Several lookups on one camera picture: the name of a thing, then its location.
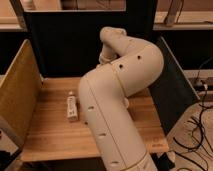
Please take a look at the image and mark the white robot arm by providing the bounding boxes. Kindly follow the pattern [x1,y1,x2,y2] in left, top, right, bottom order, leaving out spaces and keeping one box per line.
[78,27,164,171]

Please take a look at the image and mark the white eraser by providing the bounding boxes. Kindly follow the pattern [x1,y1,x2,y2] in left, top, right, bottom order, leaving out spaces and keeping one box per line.
[67,91,78,122]

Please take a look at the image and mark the black back panel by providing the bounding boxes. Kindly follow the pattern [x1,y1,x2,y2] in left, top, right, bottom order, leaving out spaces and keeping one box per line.
[24,0,158,77]

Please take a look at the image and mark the black panel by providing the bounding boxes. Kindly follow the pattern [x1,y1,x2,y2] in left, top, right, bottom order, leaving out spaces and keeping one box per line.
[24,0,158,77]
[149,37,199,135]

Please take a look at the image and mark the black right side panel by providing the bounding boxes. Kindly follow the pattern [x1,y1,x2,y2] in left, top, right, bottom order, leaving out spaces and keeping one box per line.
[149,37,199,135]

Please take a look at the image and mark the wooden left side panel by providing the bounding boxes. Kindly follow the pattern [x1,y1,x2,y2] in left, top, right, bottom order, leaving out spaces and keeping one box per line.
[0,39,42,148]

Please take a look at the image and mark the black floor cables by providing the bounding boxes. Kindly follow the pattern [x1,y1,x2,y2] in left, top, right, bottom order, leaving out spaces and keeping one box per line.
[172,56,213,171]

